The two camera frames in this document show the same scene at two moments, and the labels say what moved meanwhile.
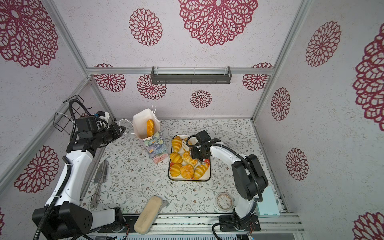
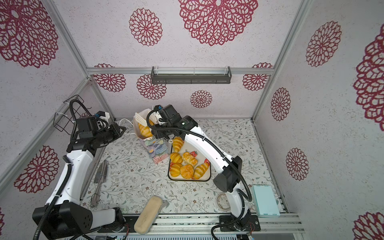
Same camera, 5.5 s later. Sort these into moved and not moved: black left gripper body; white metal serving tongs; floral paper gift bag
Moved: white metal serving tongs
Not moved: floral paper gift bag; black left gripper body
